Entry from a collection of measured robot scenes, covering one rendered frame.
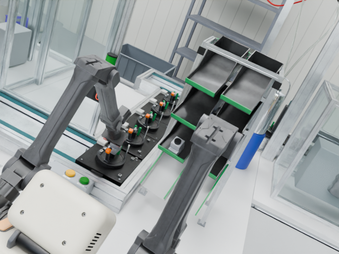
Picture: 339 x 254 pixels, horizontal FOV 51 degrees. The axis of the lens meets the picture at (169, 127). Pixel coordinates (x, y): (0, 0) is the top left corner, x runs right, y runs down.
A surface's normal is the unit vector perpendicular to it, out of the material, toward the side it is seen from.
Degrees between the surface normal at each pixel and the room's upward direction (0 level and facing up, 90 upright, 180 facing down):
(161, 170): 45
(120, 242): 0
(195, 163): 81
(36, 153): 65
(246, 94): 25
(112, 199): 90
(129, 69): 90
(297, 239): 90
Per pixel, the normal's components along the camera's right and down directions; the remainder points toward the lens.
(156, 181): -0.07, -0.40
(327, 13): -0.41, 0.29
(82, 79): -0.16, -0.06
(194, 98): 0.12, -0.64
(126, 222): 0.35, -0.83
